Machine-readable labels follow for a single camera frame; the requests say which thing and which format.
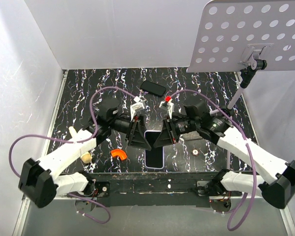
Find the black phone on table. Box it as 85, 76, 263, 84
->
140, 81, 166, 97

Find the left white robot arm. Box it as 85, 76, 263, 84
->
19, 97, 151, 208

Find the perforated music stand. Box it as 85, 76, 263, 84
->
187, 0, 295, 160

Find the orange curved pipe piece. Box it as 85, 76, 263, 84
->
110, 149, 128, 161

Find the cream wooden pestle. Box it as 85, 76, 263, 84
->
68, 126, 92, 164

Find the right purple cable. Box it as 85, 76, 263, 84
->
168, 89, 259, 231

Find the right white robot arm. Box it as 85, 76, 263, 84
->
154, 101, 295, 209

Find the lavender phone case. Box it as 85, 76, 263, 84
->
144, 130, 165, 170

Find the small round coin object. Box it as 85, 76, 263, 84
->
192, 149, 199, 156

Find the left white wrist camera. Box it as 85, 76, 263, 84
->
130, 96, 146, 120

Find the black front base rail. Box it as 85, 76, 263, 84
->
56, 172, 261, 209

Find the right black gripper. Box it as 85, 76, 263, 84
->
153, 115, 199, 147

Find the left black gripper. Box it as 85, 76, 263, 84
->
109, 115, 153, 151

